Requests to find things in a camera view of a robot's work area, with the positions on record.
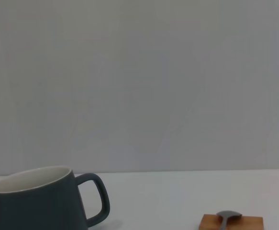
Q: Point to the wooden rest block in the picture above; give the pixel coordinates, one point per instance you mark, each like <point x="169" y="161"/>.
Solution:
<point x="249" y="224"/>

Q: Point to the grey ceramic coffee cup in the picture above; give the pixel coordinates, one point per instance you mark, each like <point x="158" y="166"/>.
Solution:
<point x="34" y="208"/>

